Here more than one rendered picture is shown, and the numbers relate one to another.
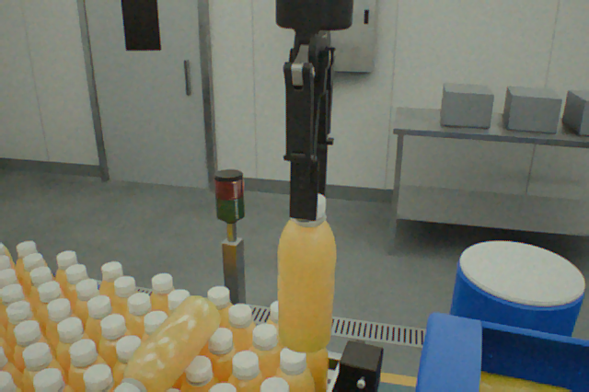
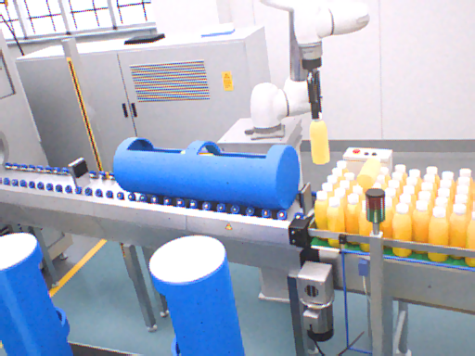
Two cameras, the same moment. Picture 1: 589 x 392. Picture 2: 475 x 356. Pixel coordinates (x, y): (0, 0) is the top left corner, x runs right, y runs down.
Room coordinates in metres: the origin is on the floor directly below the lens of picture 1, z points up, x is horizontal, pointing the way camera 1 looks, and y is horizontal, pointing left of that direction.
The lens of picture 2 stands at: (2.33, -0.05, 2.02)
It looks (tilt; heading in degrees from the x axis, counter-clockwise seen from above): 25 degrees down; 190
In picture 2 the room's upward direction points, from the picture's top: 9 degrees counter-clockwise
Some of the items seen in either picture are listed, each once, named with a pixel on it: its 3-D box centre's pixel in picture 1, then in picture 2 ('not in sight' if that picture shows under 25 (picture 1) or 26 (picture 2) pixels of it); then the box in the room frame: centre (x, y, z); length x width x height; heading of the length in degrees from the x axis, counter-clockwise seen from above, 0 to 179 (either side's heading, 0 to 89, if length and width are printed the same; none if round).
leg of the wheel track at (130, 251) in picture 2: not in sight; (140, 288); (0.16, -1.10, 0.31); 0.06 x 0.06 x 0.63; 70
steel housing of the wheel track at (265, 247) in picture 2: not in sight; (128, 211); (0.10, -1.08, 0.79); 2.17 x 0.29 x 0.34; 70
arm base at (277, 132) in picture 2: not in sight; (263, 128); (-0.18, -0.30, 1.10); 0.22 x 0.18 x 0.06; 88
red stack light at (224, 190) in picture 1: (229, 186); (375, 199); (0.93, 0.14, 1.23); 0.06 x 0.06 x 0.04
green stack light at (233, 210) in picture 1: (230, 205); (375, 211); (0.93, 0.14, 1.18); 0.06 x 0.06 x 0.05
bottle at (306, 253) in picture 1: (306, 278); (319, 140); (0.49, -0.01, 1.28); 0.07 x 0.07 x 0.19
